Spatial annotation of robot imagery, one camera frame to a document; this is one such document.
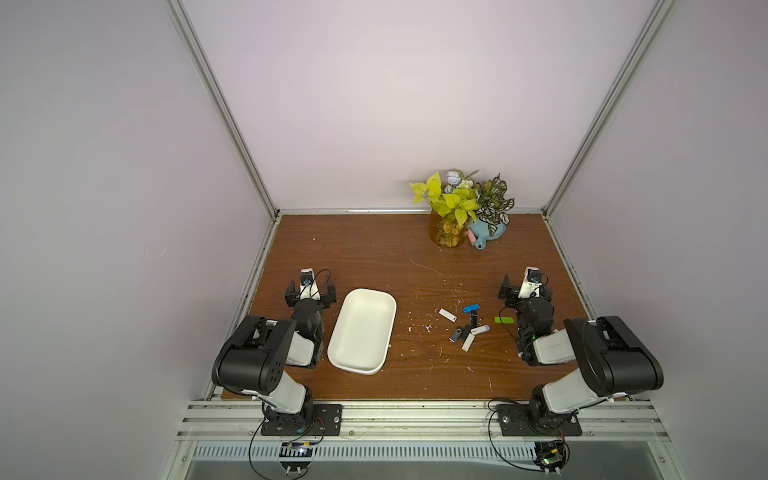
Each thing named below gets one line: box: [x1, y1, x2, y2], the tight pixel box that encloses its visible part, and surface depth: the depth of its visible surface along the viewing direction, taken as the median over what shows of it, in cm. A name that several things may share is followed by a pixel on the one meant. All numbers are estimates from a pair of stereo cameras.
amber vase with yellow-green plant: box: [410, 170, 481, 248], surface depth 95 cm
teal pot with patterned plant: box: [470, 173, 515, 250], surface depth 94 cm
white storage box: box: [327, 288, 398, 376], surface depth 90 cm
